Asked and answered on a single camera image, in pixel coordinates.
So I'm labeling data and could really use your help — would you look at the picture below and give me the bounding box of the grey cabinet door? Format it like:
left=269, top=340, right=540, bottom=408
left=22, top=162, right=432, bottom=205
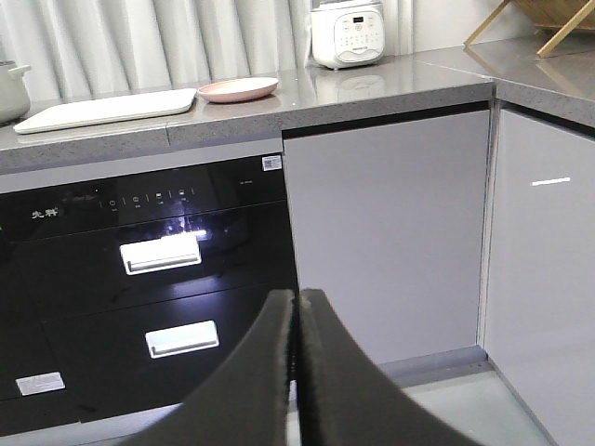
left=284, top=111, right=489, bottom=363
left=484, top=110, right=594, bottom=445

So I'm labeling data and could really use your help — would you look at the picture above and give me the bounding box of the green electric cooking pot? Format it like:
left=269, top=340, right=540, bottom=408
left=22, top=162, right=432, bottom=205
left=0, top=60, right=32, bottom=124

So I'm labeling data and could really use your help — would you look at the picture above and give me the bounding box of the pink round plate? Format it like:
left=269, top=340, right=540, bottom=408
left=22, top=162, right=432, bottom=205
left=197, top=77, right=279, bottom=103

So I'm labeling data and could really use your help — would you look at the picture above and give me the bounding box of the upper silver drawer handle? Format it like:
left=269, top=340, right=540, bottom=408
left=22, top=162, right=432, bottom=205
left=120, top=233, right=202, bottom=275

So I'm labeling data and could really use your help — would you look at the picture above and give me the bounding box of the grey cabinet door centre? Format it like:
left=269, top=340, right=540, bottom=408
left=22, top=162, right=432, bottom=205
left=284, top=111, right=489, bottom=363

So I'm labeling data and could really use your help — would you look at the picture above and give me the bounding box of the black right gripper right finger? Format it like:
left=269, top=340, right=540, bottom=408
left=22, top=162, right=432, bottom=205
left=297, top=289, right=474, bottom=445

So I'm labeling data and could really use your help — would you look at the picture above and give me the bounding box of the white pleated curtain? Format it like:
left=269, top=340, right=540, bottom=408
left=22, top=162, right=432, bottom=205
left=0, top=0, right=506, bottom=104

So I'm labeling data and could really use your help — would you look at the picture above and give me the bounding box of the lower silver drawer handle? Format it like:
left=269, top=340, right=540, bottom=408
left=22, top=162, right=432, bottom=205
left=145, top=321, right=219, bottom=359

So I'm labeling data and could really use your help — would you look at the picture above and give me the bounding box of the silver drawer handle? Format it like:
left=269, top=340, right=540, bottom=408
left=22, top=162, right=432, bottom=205
left=120, top=233, right=202, bottom=275
left=145, top=321, right=219, bottom=359

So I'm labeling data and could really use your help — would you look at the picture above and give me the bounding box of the wooden gold-legged rack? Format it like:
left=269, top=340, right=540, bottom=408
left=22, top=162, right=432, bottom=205
left=463, top=0, right=594, bottom=59

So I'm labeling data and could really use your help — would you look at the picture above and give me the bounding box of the white rice cooker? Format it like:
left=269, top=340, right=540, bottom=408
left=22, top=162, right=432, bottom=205
left=311, top=1, right=386, bottom=70

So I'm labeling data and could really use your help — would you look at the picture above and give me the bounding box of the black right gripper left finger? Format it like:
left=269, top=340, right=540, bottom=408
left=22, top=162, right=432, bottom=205
left=123, top=290, right=294, bottom=445

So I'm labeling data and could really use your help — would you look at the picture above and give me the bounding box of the cream bear serving tray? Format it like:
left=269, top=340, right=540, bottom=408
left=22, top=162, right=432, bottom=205
left=13, top=88, right=197, bottom=135

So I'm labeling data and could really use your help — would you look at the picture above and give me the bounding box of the grey cabinet door right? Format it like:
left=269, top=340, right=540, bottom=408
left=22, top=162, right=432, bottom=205
left=484, top=110, right=594, bottom=445

